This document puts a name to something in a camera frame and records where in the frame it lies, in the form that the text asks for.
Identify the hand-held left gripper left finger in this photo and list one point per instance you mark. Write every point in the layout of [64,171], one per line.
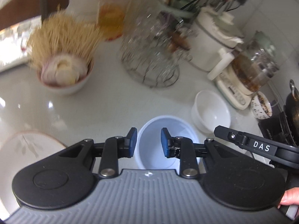
[132,142]

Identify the white electric pot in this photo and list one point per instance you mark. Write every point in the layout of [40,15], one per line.
[205,42]

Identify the bundle of wooden toothpicks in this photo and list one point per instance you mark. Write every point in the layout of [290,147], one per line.
[63,37]

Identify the pale green chopstick holder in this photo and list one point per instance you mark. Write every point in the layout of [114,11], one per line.
[179,9]

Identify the black cooktop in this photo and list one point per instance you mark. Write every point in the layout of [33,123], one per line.
[273,126]

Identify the person's right hand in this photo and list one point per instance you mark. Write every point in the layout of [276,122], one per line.
[290,196]

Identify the patterned cup with tea leaves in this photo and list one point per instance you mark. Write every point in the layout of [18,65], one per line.
[258,112]

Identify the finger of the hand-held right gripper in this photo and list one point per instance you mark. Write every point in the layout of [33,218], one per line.
[230,136]

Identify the pale blue plastic bowl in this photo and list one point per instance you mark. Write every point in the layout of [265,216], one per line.
[149,131]

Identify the glass health kettle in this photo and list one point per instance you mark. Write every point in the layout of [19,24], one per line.
[254,63]

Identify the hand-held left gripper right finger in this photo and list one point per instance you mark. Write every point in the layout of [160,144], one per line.
[165,142]

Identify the garlic bulb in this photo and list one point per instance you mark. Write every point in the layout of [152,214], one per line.
[63,70]

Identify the dark wok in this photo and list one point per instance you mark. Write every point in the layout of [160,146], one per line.
[293,105]

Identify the brown cutting board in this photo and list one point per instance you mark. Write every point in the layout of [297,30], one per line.
[53,0]

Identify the white bowl holding garlic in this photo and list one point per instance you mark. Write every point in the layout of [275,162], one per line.
[67,88]

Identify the white kettle base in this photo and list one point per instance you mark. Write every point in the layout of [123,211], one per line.
[233,93]

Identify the clear jar with red lid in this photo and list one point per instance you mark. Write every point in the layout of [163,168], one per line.
[112,16]

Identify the cream leaf-pattern plate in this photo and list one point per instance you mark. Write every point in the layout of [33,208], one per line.
[23,154]

